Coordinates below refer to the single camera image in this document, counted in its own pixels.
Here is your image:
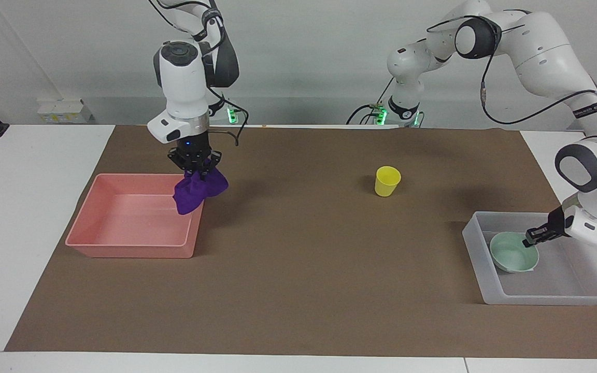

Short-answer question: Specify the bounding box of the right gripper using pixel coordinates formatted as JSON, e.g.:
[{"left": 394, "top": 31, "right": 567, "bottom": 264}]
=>
[{"left": 167, "top": 130, "right": 223, "bottom": 181}]

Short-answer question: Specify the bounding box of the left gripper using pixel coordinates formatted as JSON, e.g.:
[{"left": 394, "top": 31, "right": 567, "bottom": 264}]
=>
[{"left": 546, "top": 206, "right": 573, "bottom": 240}]

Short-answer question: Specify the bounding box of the purple cloth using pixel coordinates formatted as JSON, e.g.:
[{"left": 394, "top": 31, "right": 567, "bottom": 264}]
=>
[{"left": 173, "top": 166, "right": 229, "bottom": 216}]

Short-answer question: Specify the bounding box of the light green bowl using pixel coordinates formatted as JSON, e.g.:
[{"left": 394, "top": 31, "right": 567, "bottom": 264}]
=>
[{"left": 489, "top": 231, "right": 540, "bottom": 274}]

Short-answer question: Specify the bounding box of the clear plastic box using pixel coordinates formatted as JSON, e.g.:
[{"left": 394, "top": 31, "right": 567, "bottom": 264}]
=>
[{"left": 462, "top": 210, "right": 597, "bottom": 306}]

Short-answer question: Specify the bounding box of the white box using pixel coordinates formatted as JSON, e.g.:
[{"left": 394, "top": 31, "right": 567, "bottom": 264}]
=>
[{"left": 36, "top": 98, "right": 92, "bottom": 124}]

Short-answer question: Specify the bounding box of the pink plastic tray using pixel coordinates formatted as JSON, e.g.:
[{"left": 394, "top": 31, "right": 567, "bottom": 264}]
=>
[{"left": 65, "top": 173, "right": 205, "bottom": 259}]

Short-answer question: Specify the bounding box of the yellow plastic cup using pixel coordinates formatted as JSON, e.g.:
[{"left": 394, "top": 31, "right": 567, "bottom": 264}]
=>
[{"left": 374, "top": 166, "right": 402, "bottom": 198}]

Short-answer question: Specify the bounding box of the black cable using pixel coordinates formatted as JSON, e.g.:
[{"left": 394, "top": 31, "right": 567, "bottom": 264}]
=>
[
  {"left": 427, "top": 8, "right": 597, "bottom": 126},
  {"left": 206, "top": 85, "right": 250, "bottom": 147},
  {"left": 346, "top": 77, "right": 396, "bottom": 125}
]

